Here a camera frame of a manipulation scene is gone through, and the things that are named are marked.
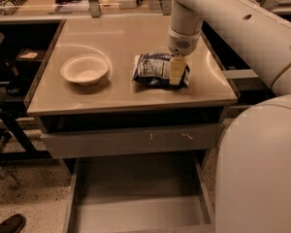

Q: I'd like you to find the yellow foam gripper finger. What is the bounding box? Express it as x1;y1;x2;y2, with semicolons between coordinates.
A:
170;57;186;85

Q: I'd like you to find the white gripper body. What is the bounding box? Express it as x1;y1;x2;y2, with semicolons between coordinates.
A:
167;27;201;56

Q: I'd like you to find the blue chip bag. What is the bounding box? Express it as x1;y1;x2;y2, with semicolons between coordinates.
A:
132;52;190;88

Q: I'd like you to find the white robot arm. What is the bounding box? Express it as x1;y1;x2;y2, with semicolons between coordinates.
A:
168;0;291;233

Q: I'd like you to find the closed top drawer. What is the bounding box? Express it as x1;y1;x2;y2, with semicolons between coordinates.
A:
42;123;223;159

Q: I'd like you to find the grey drawer cabinet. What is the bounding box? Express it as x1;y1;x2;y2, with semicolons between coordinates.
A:
23;14;241;233

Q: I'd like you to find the open middle drawer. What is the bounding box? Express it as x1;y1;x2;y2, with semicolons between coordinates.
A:
63;152;215;233

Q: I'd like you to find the white paper bowl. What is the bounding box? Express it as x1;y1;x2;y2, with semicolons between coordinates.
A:
60;54;110;86

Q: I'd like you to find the black chair at left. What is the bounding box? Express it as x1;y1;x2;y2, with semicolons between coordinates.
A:
0;32;52;173

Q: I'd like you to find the clear plastic bottle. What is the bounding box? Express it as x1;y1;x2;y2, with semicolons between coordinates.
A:
0;166;18;189

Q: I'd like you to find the black shoe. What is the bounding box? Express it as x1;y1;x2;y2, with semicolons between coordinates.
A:
0;214;25;233

